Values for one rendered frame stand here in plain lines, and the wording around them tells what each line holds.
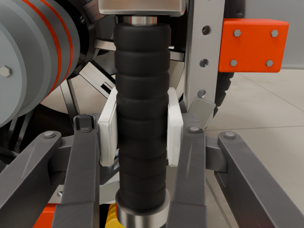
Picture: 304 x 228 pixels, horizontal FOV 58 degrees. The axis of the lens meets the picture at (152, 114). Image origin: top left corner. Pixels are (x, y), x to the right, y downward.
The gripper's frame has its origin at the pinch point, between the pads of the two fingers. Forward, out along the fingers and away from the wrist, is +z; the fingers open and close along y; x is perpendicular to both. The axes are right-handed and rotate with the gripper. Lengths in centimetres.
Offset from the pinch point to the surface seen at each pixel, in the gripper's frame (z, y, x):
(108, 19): 60, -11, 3
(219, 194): 96, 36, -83
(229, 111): 211, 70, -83
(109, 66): 65, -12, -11
